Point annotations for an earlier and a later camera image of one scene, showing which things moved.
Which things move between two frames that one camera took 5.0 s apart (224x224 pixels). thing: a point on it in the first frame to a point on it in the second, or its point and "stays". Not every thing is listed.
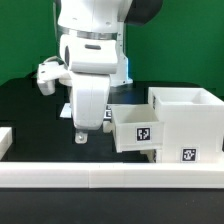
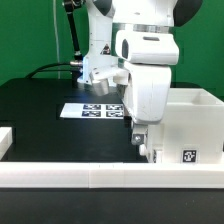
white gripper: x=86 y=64 to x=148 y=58
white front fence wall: x=112 y=175 stays
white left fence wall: x=6 y=140 stays
